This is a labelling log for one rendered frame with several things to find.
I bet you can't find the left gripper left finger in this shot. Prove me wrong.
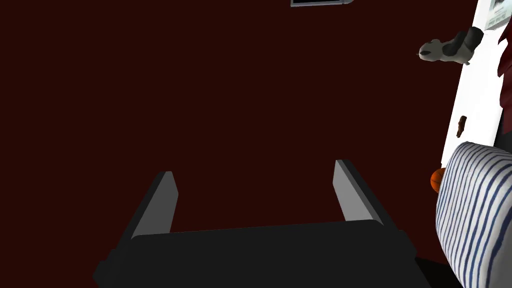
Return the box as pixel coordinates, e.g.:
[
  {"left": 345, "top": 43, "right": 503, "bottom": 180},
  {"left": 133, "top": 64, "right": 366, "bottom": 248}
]
[{"left": 124, "top": 170, "right": 179, "bottom": 241}]

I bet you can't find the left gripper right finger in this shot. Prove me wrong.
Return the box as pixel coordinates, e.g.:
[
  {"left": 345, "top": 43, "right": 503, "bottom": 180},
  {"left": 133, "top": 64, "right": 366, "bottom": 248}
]
[{"left": 332, "top": 159, "right": 386, "bottom": 227}]

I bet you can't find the orange ball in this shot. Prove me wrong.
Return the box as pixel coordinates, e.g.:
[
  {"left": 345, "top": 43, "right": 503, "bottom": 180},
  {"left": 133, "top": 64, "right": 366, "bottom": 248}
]
[{"left": 430, "top": 167, "right": 446, "bottom": 194}]

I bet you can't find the black and white toy animal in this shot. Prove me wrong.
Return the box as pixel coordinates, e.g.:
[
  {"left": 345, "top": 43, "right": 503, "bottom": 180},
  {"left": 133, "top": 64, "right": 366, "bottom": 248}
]
[{"left": 417, "top": 26, "right": 485, "bottom": 66}]

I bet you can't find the grey framed picture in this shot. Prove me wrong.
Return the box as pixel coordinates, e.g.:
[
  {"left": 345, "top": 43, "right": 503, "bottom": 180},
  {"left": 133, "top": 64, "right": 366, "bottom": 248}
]
[{"left": 290, "top": 0, "right": 355, "bottom": 8}]

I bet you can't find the white paper sheet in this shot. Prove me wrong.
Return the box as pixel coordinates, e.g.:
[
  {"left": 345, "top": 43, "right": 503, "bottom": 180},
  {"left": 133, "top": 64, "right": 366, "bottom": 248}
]
[{"left": 483, "top": 0, "right": 512, "bottom": 31}]

